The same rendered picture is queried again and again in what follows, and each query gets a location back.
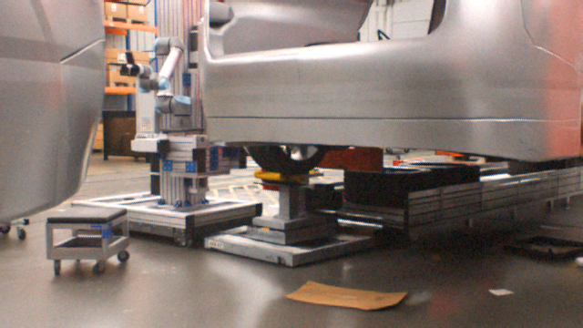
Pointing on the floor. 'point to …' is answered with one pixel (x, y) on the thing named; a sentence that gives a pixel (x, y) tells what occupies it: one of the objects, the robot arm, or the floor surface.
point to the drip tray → (562, 248)
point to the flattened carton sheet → (364, 300)
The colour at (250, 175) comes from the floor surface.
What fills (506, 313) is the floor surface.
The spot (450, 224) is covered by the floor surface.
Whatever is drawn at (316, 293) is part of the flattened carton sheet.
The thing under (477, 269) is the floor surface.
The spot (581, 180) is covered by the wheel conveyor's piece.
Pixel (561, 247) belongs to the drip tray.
